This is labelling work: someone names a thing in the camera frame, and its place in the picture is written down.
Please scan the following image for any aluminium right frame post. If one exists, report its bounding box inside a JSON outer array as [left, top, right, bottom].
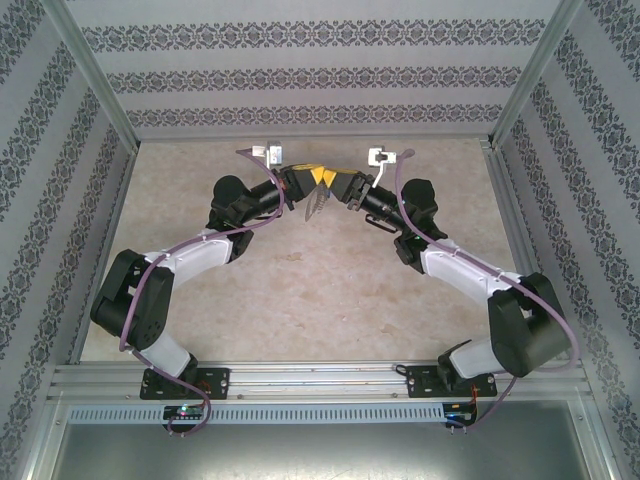
[[489, 0, 586, 149]]

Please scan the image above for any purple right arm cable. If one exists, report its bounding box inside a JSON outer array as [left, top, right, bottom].
[[394, 148, 581, 432]]

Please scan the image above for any slotted grey cable duct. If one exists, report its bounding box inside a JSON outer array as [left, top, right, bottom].
[[67, 403, 476, 424]]

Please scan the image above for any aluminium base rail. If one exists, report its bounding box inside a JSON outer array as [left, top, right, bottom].
[[47, 362, 586, 401]]

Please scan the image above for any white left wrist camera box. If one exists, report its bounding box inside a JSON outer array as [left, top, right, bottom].
[[248, 143, 287, 167]]

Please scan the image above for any aluminium left frame post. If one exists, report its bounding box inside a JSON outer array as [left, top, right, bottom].
[[49, 0, 141, 151]]

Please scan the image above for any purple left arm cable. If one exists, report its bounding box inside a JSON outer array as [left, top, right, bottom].
[[119, 147, 287, 437]]

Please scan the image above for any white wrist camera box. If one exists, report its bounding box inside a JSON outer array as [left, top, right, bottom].
[[366, 145, 402, 189], [248, 143, 287, 167]]

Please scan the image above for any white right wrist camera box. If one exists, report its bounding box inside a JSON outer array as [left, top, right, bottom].
[[366, 145, 402, 189]]

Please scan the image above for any grey metal sheet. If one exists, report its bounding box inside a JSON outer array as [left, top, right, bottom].
[[47, 422, 609, 480]]

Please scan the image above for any controller board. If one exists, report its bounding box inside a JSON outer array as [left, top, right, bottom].
[[444, 402, 476, 426], [163, 404, 206, 421]]

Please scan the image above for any aluminium frame post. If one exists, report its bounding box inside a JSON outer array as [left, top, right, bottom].
[[489, 0, 586, 149], [49, 0, 141, 151]]

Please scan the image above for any left controller board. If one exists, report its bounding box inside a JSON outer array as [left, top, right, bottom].
[[163, 404, 206, 421]]

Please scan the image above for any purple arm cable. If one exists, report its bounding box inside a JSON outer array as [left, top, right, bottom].
[[119, 147, 287, 437], [394, 148, 581, 432]]

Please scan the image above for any right controller board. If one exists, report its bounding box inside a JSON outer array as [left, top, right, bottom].
[[444, 402, 476, 426]]

